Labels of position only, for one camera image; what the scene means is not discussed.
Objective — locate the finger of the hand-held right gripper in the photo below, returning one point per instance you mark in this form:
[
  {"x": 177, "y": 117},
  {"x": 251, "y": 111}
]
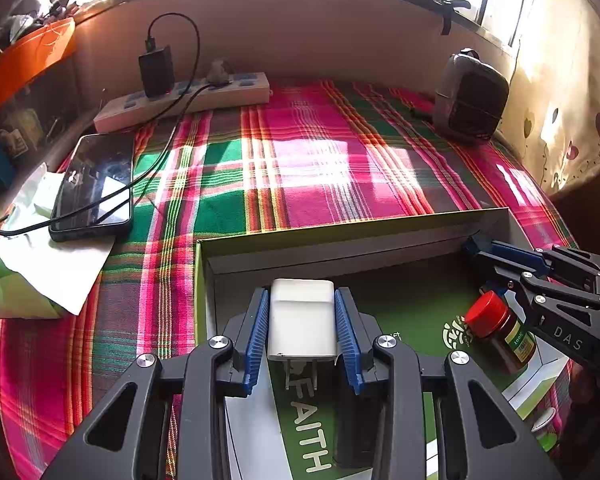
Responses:
[
  {"x": 510, "y": 253},
  {"x": 507, "y": 277}
]

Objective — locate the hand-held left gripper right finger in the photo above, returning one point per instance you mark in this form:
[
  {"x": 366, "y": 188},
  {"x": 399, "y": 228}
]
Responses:
[{"x": 347, "y": 340}]

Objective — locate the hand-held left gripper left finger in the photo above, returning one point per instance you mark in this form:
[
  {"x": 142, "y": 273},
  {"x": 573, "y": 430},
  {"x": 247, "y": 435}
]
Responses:
[{"x": 256, "y": 340}]

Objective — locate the white charger plug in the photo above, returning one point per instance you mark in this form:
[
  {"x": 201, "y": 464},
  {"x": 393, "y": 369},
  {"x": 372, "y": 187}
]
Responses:
[{"x": 300, "y": 320}]

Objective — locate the red-capped small bottle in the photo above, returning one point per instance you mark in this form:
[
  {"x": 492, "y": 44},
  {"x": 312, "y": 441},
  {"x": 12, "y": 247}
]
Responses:
[{"x": 510, "y": 340}]

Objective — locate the green cardboard box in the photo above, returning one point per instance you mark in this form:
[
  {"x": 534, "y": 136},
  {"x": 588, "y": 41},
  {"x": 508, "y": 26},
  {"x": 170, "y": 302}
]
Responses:
[{"x": 330, "y": 255}]

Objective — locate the green white spool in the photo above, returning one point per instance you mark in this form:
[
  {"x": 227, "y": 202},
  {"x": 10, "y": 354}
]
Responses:
[{"x": 545, "y": 422}]

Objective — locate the black grey desk heater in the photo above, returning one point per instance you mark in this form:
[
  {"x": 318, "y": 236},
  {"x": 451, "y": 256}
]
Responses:
[{"x": 472, "y": 100}]

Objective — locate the beige heart-print curtain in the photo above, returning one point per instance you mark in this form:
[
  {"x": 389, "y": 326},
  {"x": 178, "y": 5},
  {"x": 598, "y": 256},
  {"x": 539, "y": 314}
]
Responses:
[{"x": 570, "y": 85}]

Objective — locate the plaid pink green cloth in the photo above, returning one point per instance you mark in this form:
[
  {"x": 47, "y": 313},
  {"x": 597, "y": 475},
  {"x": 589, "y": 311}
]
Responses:
[{"x": 305, "y": 160}]

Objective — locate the white tissue sheet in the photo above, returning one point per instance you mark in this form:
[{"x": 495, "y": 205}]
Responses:
[{"x": 65, "y": 270}]

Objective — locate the black smartphone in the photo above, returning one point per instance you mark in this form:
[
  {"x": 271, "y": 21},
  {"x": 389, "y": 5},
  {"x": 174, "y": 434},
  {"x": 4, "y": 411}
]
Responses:
[{"x": 95, "y": 185}]

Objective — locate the green tissue pack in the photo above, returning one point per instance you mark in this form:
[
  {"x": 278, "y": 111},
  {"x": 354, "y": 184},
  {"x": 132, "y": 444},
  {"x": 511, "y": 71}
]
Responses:
[{"x": 15, "y": 295}]

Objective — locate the white power strip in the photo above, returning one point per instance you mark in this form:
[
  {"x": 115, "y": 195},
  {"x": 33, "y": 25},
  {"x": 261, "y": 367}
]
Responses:
[{"x": 240, "y": 91}]

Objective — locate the grey plug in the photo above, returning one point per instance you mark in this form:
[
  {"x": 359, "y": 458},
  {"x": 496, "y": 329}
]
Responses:
[{"x": 219, "y": 71}]

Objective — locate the black power adapter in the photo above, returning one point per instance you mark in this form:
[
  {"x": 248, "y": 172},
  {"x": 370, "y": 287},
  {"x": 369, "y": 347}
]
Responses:
[{"x": 156, "y": 72}]

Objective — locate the orange plastic bin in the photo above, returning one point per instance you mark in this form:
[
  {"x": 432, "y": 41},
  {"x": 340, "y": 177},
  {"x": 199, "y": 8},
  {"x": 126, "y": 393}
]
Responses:
[{"x": 25, "y": 62}]

